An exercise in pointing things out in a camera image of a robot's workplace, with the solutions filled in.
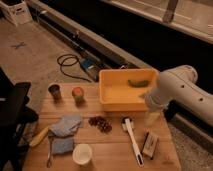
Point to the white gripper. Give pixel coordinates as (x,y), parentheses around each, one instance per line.
(155,108)

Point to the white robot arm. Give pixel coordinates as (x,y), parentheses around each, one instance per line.
(179,84)

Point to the white paper cup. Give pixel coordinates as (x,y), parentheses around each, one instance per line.
(82,154)

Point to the dark small cup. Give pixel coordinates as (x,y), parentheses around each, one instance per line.
(54,90)

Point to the small black white box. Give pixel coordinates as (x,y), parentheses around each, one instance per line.
(150,144)

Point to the yellow plastic bin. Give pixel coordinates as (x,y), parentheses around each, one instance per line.
(122,89)

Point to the dark grape bunch toy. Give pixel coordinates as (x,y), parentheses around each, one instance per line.
(101,123)

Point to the blue power device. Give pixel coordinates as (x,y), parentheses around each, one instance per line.
(91,70)

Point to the blue cloth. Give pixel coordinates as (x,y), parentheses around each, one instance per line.
(62,133)

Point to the metal tongs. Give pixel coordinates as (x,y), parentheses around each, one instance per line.
(49,160)

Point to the black chair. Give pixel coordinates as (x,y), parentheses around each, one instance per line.
(14,115)

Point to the white cardboard box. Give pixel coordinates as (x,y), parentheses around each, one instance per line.
(17,14)

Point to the white handled brush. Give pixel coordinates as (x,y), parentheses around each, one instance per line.
(127,126)

